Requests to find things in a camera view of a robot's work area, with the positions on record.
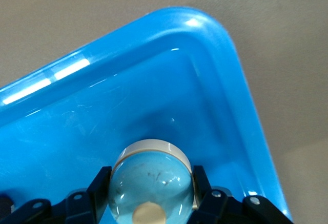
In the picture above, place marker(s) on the scratched blue call bell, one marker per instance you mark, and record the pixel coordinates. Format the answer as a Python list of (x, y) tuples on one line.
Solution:
[(151, 178)]

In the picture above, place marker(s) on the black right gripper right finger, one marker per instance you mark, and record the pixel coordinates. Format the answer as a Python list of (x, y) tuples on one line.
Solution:
[(207, 203)]

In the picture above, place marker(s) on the blue plastic tray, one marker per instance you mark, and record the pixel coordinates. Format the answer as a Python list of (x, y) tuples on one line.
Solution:
[(128, 101)]

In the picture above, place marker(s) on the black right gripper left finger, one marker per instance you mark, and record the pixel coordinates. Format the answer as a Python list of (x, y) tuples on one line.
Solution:
[(96, 195)]

